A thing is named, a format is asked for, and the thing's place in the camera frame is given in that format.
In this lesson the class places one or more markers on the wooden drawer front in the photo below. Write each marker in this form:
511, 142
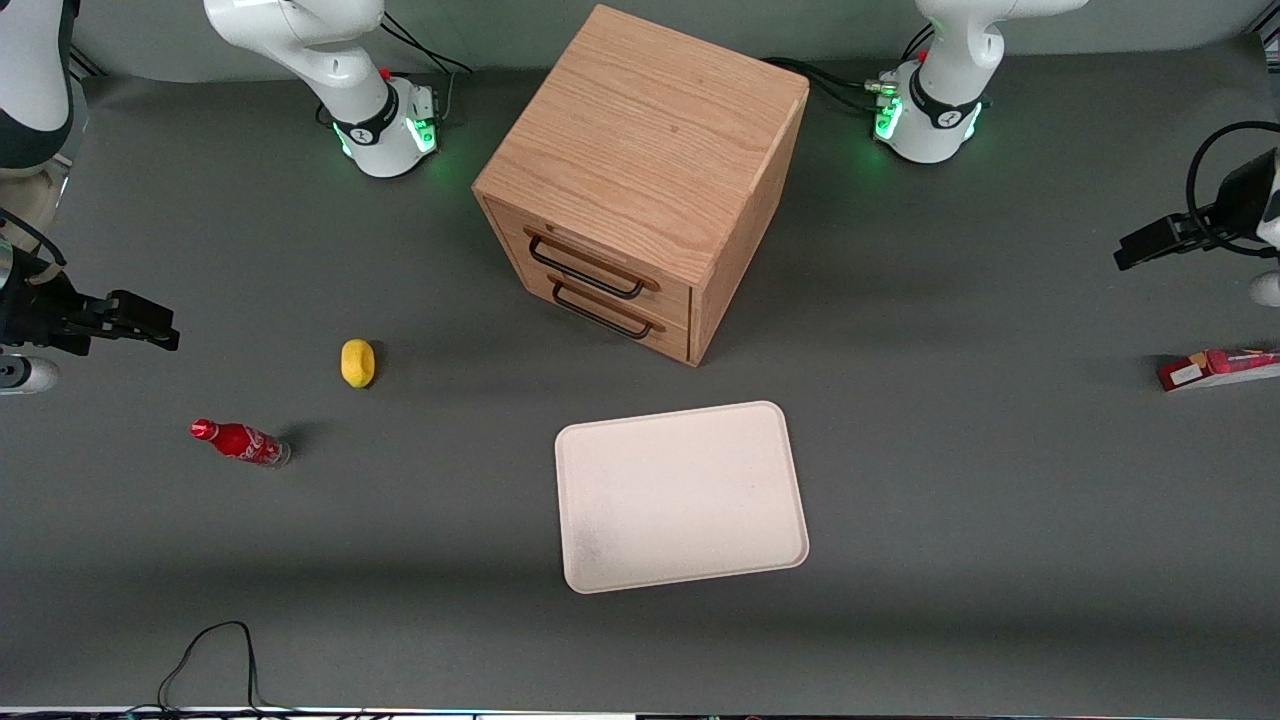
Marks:
600, 250
660, 335

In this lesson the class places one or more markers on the wooden drawer cabinet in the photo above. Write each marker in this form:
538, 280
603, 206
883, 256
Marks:
650, 130

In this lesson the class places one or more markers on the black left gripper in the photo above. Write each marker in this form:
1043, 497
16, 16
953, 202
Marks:
1243, 197

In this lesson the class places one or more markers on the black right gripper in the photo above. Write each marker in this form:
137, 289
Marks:
35, 308

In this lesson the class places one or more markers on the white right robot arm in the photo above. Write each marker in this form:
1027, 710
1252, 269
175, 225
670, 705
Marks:
350, 90

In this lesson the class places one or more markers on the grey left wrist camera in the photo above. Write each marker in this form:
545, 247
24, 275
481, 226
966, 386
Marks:
1266, 290

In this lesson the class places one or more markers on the dark grey table mat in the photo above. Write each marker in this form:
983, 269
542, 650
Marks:
1000, 620

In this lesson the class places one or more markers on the cream rectangular tray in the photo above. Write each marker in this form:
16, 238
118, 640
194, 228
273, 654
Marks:
680, 495

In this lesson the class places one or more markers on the yellow lemon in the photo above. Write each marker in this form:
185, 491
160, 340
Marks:
357, 362

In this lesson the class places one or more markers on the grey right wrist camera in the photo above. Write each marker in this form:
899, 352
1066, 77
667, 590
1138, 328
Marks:
22, 375

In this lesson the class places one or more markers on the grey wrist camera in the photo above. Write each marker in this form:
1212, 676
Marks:
1266, 290
22, 375

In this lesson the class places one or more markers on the red cola bottle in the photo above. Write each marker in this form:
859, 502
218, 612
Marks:
240, 441

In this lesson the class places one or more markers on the red cookie box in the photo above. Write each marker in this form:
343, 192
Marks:
1225, 366

